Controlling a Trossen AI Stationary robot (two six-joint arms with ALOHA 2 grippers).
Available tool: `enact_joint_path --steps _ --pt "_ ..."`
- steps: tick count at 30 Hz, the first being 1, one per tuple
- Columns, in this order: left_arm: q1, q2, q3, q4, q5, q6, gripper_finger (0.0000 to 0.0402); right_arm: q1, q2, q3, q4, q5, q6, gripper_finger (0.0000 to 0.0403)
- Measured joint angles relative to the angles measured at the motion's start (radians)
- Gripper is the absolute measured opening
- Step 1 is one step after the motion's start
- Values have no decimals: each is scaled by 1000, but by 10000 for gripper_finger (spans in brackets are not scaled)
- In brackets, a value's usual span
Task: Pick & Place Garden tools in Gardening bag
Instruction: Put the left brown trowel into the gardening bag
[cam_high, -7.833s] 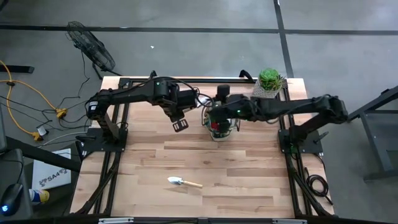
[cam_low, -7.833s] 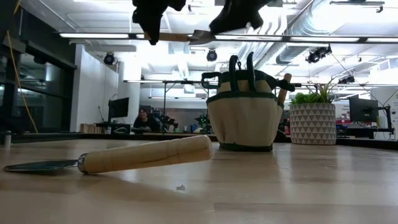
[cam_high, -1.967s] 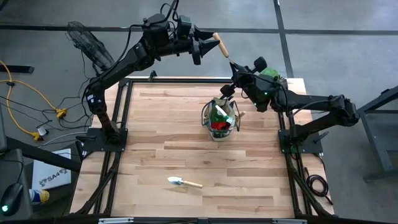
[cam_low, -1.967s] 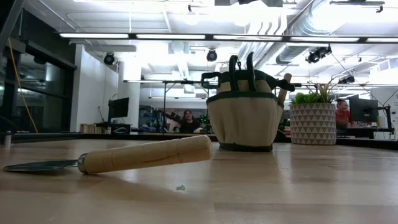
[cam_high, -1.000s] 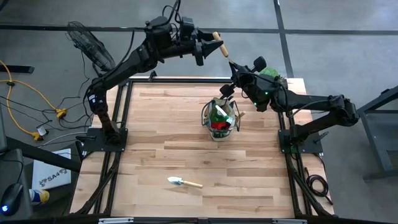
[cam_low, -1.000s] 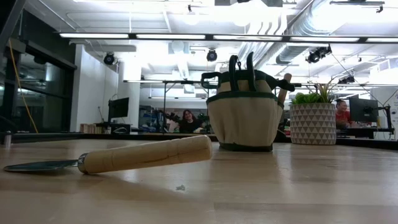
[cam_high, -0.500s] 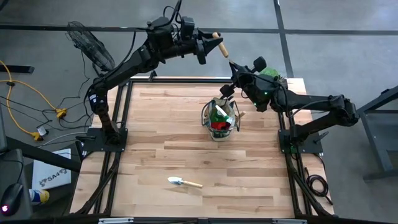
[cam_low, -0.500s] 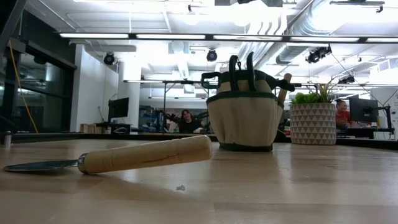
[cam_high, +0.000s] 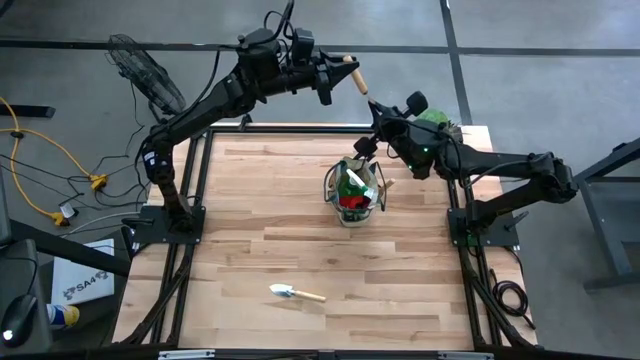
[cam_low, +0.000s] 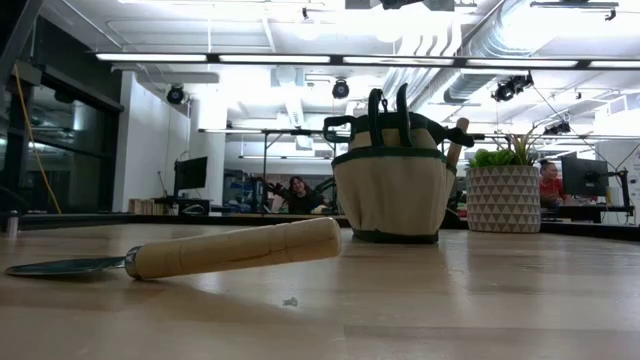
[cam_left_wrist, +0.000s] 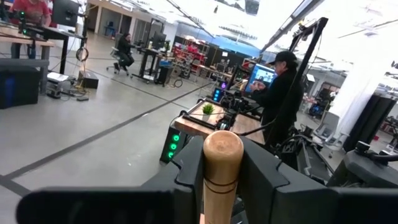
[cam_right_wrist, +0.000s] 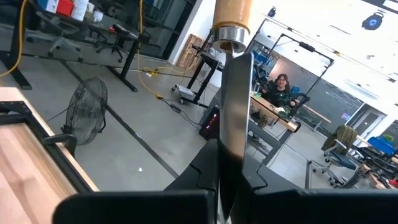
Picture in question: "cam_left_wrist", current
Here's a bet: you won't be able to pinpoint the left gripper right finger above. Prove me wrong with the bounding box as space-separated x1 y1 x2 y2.
239 136 398 224

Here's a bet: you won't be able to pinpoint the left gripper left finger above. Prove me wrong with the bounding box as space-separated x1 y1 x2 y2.
15 136 205 224

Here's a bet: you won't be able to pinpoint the narrow dark trowel wooden handle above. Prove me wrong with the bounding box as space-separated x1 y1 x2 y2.
202 129 245 224

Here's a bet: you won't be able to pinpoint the computer tower green lights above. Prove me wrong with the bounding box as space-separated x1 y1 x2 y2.
160 126 184 163

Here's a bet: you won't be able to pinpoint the white office chair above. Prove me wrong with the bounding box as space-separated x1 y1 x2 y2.
313 111 349 153

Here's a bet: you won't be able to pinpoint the person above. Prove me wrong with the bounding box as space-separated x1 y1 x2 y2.
9 0 52 60
116 32 136 75
250 50 304 147

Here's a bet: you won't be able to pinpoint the tall black panel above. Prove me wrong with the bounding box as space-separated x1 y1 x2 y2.
343 93 398 153

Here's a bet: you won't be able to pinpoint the small potted green plant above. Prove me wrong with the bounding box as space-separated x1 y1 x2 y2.
201 103 215 122

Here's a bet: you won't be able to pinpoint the black box on floor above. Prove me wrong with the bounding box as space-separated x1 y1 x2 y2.
77 70 100 90

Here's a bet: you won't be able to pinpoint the monitor with blue screen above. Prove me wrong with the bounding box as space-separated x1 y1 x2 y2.
245 63 277 94

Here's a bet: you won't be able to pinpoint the black storage bin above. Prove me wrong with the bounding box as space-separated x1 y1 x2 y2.
0 58 50 110

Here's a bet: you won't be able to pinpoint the wooden desk black legs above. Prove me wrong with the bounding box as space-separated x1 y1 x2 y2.
0 21 88 75

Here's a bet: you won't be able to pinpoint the black computer monitor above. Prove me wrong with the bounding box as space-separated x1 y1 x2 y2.
51 0 80 28

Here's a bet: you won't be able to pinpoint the wooden table with black frame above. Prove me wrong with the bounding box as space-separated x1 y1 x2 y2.
174 98 265 146

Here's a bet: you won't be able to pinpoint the black mounted camera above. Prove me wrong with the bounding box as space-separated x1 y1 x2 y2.
297 23 312 41

